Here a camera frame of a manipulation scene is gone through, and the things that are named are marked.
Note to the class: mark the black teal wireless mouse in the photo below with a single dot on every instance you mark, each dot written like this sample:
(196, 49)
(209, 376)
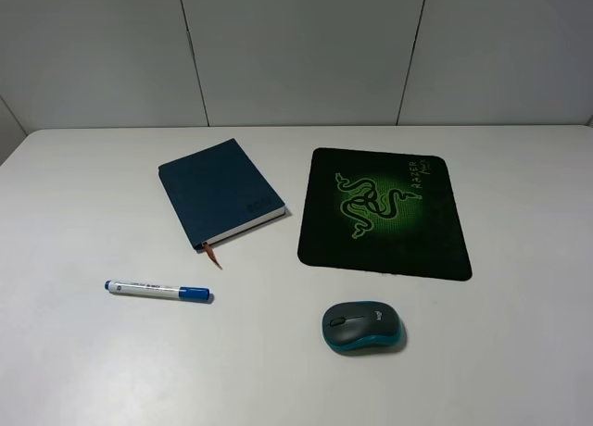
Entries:
(356, 325)

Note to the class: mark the blue and white marker pen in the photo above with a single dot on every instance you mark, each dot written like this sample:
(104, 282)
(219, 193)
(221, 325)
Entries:
(182, 293)

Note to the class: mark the blue hardcover notebook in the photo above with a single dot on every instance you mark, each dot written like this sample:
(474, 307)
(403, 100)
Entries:
(218, 193)

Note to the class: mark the black green Razer mouse pad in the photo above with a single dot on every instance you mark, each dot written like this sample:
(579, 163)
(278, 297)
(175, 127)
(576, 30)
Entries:
(382, 212)

